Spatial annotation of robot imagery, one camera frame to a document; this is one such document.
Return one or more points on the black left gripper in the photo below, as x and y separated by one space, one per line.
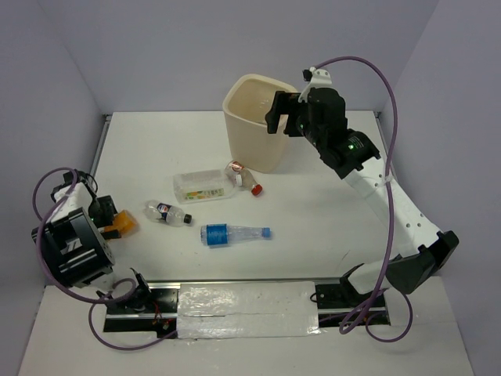
109 207

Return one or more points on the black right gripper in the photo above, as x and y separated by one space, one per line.
284 103

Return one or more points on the orange juice bottle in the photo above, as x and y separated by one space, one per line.
124 223

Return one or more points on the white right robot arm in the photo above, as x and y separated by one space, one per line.
419 248

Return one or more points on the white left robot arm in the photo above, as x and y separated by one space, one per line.
73 243

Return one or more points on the beige plastic bin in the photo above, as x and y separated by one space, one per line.
245 107

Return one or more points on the pepsi label clear bottle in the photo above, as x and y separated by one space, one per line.
158 211

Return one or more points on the red cap clear bottle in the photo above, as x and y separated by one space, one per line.
243 177

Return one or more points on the square clear juice bottle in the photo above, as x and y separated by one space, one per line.
210 185

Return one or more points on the blue cap clear bottle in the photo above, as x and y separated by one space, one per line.
221 235

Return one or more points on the white foil cover sheet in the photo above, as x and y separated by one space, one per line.
247 310

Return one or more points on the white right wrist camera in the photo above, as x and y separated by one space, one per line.
316 78

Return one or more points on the aluminium table edge rail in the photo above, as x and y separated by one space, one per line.
101 142

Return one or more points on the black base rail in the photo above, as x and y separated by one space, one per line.
332 299

